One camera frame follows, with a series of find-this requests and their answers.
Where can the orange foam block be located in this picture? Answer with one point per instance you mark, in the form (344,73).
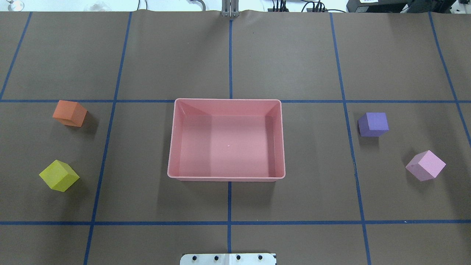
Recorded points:
(70,113)

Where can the yellow foam block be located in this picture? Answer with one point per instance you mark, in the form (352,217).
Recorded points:
(59,176)

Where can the pink plastic bin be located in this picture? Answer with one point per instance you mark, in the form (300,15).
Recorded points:
(227,140)

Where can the purple foam block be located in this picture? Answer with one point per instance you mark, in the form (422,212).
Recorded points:
(373,124)

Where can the pink foam block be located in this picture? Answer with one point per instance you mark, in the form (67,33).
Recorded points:
(425,166)

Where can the aluminium frame post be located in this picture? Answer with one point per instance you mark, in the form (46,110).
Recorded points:
(230,8)

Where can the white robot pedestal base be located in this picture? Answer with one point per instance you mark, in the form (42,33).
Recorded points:
(229,259)

